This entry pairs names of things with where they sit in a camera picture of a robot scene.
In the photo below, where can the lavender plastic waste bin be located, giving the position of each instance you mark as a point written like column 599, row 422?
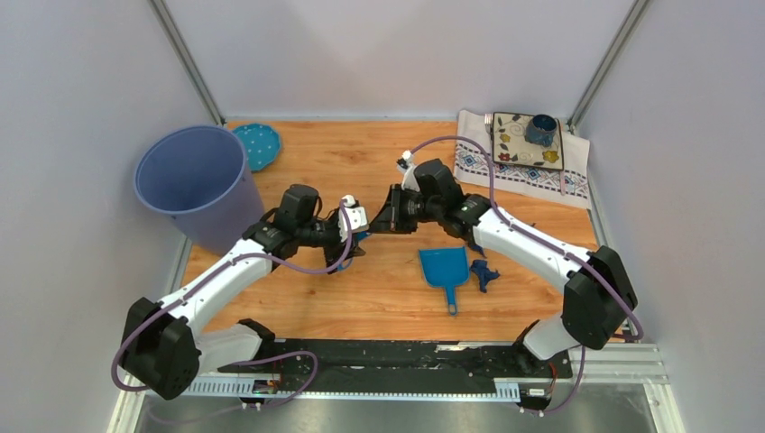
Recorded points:
column 199, row 178

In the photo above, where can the blue plastic dustpan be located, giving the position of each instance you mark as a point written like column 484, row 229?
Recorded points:
column 447, row 269

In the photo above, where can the dark blue mug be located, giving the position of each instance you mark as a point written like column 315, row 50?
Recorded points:
column 541, row 130

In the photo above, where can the teal polka dot plate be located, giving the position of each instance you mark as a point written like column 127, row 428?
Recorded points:
column 261, row 142

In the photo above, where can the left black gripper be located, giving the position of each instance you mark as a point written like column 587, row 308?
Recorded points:
column 336, row 251

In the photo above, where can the dark blue paper scrap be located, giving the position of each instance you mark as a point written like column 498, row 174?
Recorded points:
column 483, row 274

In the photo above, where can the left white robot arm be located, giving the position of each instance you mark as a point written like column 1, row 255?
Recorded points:
column 165, row 345

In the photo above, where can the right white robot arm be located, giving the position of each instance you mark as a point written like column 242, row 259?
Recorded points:
column 597, row 292

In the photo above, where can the square floral plate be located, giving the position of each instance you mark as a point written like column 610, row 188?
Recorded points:
column 509, row 146

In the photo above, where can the blue hand brush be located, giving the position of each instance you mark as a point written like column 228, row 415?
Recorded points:
column 332, row 254

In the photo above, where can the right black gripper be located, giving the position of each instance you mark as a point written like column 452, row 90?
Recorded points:
column 391, row 217

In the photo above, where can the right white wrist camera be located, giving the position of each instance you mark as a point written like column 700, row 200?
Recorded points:
column 406, row 166

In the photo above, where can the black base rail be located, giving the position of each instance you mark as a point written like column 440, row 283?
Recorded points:
column 401, row 366

